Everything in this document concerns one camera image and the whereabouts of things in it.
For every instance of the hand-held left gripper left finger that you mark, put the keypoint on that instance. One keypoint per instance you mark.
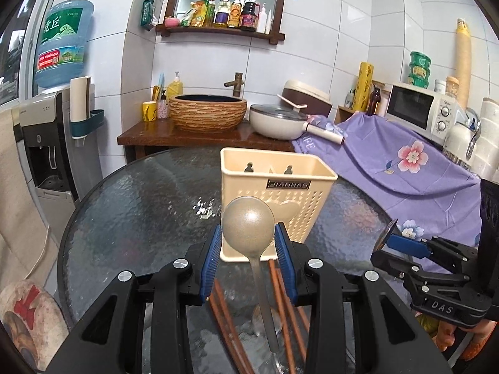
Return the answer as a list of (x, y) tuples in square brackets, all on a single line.
[(210, 265)]

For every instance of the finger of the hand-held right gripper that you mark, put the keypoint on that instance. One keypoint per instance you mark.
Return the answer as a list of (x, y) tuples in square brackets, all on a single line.
[(393, 267), (407, 246)]

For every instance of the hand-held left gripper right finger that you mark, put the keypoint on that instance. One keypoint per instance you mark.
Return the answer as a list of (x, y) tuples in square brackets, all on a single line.
[(286, 268)]

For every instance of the grey matte spoon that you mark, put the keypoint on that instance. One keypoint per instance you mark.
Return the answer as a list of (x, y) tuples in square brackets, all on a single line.
[(247, 226)]

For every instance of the cream plastic utensil holder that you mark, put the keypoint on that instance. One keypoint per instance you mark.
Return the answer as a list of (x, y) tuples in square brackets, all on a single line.
[(304, 210)]

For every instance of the person's right hand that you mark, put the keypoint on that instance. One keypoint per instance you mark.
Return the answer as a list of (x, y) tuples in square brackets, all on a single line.
[(444, 335)]

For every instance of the purple floral cloth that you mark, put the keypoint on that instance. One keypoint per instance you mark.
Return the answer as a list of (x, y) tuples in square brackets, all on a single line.
[(370, 163)]

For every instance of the white thermos jug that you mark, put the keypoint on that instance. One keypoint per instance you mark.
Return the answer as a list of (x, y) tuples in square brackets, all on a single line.
[(458, 136)]

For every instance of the stack of white paper rolls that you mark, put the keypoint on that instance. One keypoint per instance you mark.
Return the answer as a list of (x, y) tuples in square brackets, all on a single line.
[(487, 140)]

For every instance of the white saucepan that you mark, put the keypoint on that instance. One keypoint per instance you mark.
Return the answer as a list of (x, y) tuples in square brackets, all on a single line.
[(273, 128)]

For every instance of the wooden washstand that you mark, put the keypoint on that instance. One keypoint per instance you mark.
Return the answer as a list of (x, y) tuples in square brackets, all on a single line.
[(156, 134)]

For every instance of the white microwave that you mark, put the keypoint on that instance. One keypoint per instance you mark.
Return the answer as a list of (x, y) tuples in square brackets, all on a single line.
[(409, 105)]

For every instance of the wooden box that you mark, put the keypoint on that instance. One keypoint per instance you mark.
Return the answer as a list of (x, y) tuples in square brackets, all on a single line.
[(345, 113)]

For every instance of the brown glass bottle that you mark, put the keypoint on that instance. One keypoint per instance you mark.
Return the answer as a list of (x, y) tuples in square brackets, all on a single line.
[(374, 103)]

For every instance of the woven pattern basin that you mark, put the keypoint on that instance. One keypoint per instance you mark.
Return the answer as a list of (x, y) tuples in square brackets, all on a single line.
[(206, 115)]

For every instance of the small bottle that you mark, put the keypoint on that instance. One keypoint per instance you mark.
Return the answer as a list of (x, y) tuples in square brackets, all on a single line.
[(349, 99)]

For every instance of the glass pan lid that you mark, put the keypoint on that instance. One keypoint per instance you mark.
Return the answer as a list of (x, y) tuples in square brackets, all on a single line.
[(273, 111)]

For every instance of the pink pump bottle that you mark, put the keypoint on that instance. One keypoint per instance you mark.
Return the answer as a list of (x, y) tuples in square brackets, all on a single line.
[(163, 109)]

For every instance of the white jar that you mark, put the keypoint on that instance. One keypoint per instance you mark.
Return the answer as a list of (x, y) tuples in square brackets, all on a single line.
[(439, 87)]

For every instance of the jar with orange lid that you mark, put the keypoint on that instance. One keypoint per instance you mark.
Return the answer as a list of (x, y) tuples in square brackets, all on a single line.
[(452, 87)]

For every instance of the yellow cup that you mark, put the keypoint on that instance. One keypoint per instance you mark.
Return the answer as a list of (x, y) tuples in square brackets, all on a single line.
[(149, 111)]

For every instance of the yellow roll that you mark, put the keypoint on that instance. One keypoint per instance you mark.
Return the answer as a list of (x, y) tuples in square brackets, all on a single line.
[(364, 85)]

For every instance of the white rice paddle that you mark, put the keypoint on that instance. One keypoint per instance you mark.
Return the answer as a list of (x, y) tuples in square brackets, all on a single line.
[(290, 101)]

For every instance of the brown and white rice cooker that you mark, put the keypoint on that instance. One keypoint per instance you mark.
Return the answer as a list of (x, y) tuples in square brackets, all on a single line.
[(308, 93)]

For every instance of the yellow soap pump bottle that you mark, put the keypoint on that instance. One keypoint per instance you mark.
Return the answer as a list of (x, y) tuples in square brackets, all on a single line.
[(175, 89)]

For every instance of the brass bamboo faucet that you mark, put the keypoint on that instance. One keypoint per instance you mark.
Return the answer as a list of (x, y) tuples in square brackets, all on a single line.
[(238, 83)]

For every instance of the blue toothbrush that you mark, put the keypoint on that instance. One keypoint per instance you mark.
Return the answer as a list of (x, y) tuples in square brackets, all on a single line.
[(160, 85)]

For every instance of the cream corrugated tube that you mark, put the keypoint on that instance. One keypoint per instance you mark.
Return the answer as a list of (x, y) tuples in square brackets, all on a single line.
[(463, 66)]

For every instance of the printed cushion with red bow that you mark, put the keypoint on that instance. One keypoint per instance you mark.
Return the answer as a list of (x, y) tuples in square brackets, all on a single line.
[(27, 319)]

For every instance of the beige cloth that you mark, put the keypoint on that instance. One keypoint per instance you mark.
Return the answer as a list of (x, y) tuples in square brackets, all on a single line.
[(15, 202)]

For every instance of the water dispenser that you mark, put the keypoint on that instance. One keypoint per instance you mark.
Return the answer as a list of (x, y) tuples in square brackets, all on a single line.
[(39, 152)]

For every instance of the white cup tube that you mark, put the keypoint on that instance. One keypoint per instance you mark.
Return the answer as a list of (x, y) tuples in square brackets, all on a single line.
[(80, 97)]

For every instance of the pink bowl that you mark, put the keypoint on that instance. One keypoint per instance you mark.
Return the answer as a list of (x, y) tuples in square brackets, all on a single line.
[(171, 22)]

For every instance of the bottle with purple label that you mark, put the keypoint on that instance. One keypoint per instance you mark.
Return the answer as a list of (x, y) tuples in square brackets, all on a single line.
[(221, 17)]

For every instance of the yellow bag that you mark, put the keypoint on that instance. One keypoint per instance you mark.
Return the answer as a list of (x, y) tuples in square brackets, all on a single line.
[(197, 15)]

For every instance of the dark sauce bottle red label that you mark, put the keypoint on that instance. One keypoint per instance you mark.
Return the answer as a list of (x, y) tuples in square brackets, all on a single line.
[(248, 17)]

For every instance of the brown bottle with yellow label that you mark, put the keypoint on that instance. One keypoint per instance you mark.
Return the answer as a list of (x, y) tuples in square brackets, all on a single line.
[(235, 15)]

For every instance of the white squeeze bottle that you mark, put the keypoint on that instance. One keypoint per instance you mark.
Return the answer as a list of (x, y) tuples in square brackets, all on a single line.
[(262, 19)]

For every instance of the green oil bottle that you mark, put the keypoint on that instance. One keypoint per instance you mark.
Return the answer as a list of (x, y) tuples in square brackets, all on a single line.
[(211, 13)]

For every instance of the green packet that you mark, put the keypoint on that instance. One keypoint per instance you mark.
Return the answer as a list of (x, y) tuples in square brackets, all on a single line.
[(148, 11)]

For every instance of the blue water jug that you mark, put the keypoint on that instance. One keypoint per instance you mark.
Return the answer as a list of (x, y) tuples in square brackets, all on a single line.
[(62, 39)]

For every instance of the window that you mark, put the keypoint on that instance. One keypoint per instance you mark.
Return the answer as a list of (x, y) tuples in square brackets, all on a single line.
[(15, 46)]

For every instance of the teal wall tray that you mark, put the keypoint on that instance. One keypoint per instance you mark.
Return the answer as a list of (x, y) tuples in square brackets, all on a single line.
[(93, 119)]

